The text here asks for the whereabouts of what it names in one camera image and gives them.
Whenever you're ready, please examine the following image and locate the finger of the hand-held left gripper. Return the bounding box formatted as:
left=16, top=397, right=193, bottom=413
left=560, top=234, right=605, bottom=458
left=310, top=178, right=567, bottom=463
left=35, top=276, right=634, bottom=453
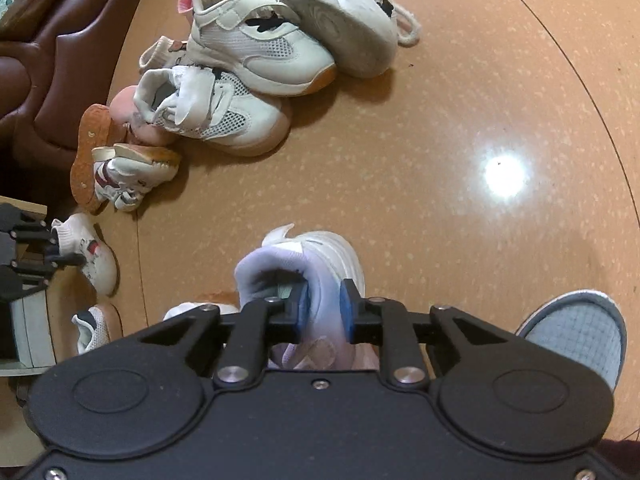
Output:
left=10, top=223, right=62, bottom=256
left=15, top=254, right=86, bottom=281

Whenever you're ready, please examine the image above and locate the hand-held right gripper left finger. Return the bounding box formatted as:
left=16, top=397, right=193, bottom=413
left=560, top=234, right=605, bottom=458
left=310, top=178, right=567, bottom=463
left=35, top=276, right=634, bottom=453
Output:
left=127, top=281, right=311, bottom=389

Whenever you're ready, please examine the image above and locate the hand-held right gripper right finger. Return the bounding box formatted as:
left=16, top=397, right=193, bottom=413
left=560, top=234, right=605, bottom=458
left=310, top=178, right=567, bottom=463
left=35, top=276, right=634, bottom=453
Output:
left=339, top=277, right=509, bottom=391

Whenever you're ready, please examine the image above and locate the white sock shoe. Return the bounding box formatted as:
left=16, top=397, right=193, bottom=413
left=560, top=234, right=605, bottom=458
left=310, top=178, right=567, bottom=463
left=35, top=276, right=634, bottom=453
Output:
left=51, top=213, right=120, bottom=296

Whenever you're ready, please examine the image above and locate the white shoe cabinet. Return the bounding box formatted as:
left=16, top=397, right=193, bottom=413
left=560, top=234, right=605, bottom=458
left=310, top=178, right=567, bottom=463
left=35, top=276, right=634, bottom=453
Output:
left=0, top=198, right=57, bottom=377

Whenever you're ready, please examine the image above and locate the white lavender sneaker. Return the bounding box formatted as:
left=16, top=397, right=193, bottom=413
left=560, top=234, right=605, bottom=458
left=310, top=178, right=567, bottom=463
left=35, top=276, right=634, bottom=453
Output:
left=235, top=223, right=366, bottom=372

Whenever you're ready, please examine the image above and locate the white mesh velcro sneaker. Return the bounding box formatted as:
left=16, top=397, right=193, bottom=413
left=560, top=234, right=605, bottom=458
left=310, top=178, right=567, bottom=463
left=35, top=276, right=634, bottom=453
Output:
left=189, top=0, right=337, bottom=97
left=134, top=65, right=292, bottom=157

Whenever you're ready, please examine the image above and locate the white navy toddler shoe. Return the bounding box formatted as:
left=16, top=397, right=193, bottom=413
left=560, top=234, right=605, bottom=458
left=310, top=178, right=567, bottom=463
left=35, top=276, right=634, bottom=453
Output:
left=72, top=303, right=124, bottom=356

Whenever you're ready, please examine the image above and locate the white maroon striped toddler shoe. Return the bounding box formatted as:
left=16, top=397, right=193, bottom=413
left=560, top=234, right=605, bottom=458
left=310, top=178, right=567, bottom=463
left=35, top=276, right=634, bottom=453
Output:
left=69, top=103, right=127, bottom=216
left=92, top=143, right=182, bottom=212

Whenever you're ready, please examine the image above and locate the brown leather sofa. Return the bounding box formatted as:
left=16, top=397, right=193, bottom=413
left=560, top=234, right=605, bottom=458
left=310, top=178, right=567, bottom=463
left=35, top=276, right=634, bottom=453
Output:
left=0, top=0, right=156, bottom=207

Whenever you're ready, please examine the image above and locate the beige printed sock shoe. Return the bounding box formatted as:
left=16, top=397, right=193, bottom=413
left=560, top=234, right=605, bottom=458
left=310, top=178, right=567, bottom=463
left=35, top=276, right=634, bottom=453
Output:
left=138, top=35, right=192, bottom=74

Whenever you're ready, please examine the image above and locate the person's grey blue shoe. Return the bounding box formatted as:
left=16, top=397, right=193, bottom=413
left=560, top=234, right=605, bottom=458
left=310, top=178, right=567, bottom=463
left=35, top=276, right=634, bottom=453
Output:
left=516, top=289, right=628, bottom=392

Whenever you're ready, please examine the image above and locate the white lace sneaker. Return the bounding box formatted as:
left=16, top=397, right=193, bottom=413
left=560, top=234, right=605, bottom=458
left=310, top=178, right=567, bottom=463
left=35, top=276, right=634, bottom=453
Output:
left=258, top=0, right=421, bottom=79

